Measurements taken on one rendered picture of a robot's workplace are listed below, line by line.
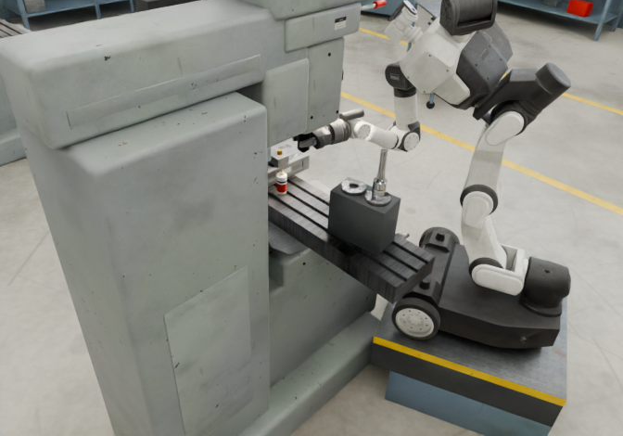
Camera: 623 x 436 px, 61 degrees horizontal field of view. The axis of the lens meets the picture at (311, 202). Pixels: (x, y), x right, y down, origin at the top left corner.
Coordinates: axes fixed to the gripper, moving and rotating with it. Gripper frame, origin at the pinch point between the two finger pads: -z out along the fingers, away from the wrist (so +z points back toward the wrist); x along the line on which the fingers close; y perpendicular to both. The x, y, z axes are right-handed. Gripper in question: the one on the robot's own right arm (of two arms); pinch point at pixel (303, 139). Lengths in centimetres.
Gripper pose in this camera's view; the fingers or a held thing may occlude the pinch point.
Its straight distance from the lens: 195.5
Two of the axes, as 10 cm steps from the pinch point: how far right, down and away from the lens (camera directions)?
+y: -0.3, 8.2, 5.8
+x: 5.1, 5.1, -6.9
